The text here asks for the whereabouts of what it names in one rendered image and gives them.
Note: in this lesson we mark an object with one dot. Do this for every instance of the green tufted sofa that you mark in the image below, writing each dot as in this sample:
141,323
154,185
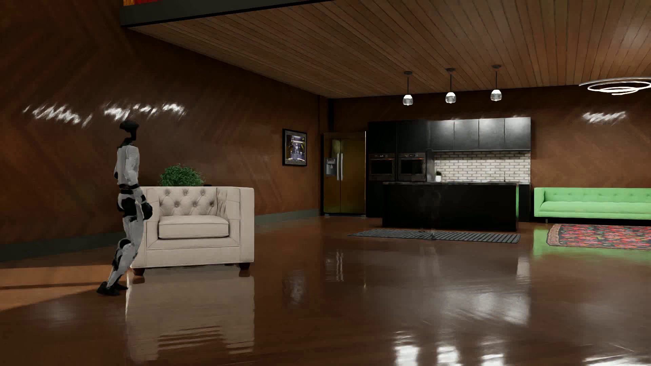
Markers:
592,203

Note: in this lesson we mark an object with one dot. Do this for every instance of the white humanoid robot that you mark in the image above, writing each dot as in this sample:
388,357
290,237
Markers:
128,167

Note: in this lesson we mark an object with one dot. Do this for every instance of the beige tufted armchair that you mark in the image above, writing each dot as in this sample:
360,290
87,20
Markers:
198,226

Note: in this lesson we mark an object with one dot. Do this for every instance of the black built-in wall oven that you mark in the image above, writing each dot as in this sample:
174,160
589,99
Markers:
381,166
412,166

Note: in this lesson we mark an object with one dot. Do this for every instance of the black kitchen island counter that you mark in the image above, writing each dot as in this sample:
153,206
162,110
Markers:
450,206

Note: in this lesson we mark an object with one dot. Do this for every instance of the framed wall picture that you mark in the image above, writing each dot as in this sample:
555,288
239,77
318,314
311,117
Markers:
294,147

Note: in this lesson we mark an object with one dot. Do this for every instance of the glass pendant lamp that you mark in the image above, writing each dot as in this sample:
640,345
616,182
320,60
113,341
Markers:
450,96
496,94
408,98

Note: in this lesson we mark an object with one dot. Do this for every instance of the red patterned rug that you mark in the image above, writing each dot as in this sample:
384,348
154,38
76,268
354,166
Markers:
600,236

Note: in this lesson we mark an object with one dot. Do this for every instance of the green potted plant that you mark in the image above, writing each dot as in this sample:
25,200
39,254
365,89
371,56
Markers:
180,177

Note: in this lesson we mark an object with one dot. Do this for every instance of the stainless steel refrigerator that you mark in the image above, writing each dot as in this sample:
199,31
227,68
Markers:
346,173

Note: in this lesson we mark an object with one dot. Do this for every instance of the black striped floor mat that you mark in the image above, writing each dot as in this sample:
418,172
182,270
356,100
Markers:
437,235

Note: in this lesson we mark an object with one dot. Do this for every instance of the black upper kitchen cabinets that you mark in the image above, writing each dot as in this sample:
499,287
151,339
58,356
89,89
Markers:
457,133

